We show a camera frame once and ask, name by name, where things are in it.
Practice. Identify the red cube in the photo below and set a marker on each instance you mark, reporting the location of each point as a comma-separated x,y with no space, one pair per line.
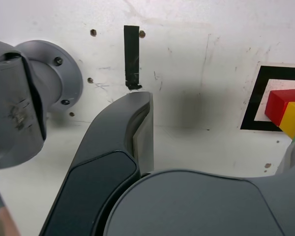
275,105

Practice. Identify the yellow cube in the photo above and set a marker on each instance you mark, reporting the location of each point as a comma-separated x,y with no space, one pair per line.
292,118

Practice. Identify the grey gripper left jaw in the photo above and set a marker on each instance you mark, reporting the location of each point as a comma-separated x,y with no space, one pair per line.
108,137

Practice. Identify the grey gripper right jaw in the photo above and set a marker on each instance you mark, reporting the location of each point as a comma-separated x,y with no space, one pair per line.
199,209

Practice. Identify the black tape strip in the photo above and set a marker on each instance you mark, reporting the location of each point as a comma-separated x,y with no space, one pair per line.
132,54

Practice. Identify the black tape square outline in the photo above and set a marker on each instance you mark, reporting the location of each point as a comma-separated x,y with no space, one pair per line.
254,98

